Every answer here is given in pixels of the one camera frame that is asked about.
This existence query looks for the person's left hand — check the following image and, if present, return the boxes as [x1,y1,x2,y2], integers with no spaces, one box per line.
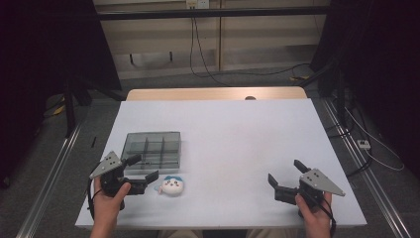
[92,177,132,224]

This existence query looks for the thick black floor cable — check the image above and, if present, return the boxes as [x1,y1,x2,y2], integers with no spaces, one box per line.
[326,121,374,179]

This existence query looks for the white wall socket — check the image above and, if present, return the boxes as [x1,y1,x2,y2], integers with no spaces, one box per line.
[185,0,211,10]

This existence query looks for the right hand-held gripper black cable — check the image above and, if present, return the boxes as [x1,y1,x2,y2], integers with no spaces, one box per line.
[316,197,338,238]

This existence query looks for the hand-held gripper black cable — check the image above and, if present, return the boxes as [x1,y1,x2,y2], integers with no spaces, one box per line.
[86,178,97,220]
[316,197,338,238]

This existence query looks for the person's right hand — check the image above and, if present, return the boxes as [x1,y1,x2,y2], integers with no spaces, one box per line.
[294,191,333,229]

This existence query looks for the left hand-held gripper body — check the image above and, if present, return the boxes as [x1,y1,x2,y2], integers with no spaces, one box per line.
[89,151,147,199]

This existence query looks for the black curtain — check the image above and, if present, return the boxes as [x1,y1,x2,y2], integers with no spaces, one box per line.
[309,0,420,172]
[0,0,123,190]

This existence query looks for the black horizontal bar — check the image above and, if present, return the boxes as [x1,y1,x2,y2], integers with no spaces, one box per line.
[97,5,331,22]

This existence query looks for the black metal stand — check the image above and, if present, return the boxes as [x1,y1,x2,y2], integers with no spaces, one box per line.
[61,78,94,139]

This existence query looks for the white floor cable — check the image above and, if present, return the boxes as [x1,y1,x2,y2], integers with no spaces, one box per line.
[343,105,406,173]

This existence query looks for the white and blue plush toy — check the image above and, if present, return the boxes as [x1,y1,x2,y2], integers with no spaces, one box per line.
[154,175,185,198]

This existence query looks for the white table cover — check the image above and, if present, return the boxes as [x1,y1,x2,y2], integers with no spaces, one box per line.
[74,98,368,230]

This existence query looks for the left hand-held gripper black cable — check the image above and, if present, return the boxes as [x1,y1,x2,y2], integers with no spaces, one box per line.
[86,178,97,220]

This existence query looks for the wooden table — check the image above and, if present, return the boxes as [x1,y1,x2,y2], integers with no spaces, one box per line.
[126,86,308,102]

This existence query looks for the metal floor rail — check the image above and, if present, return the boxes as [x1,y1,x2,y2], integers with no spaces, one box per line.
[321,98,413,238]
[15,123,82,238]

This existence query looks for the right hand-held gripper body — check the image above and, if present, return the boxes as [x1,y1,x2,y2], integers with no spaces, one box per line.
[274,168,347,212]

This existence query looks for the clear grey compartment box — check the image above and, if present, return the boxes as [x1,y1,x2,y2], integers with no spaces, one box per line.
[120,131,182,172]

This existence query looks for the black hanging cable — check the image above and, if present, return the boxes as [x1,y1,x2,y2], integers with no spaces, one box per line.
[188,15,232,87]

